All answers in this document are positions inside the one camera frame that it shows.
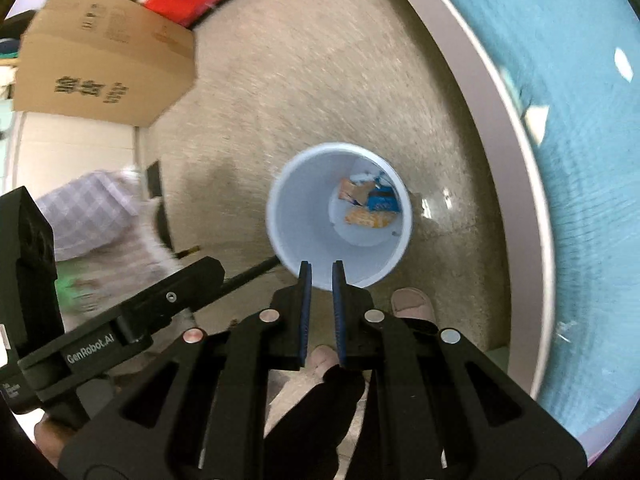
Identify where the grey checked tablecloth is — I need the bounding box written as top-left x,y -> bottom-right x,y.
37,167 -> 176,311

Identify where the white plastic bin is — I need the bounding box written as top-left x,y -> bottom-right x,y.
266,142 -> 413,289

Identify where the person's left hand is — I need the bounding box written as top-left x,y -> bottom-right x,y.
34,412 -> 81,468

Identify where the black table frame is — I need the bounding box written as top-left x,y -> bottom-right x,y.
144,160 -> 282,297

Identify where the person's foot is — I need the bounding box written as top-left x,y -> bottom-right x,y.
306,346 -> 340,386
391,287 -> 437,323

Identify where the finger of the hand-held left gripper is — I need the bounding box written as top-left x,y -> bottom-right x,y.
117,256 -> 226,343

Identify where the large cardboard box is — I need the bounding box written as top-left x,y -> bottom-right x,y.
12,0 -> 197,127

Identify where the pale bed frame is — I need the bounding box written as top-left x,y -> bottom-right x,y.
375,0 -> 556,401

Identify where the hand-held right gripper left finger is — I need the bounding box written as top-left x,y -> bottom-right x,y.
57,261 -> 312,480

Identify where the blue snack wrapper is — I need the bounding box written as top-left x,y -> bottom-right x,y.
367,187 -> 401,213

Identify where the brown snack wrapper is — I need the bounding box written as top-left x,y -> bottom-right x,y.
340,178 -> 376,206

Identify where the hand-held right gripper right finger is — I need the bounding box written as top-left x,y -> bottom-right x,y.
333,260 -> 587,480

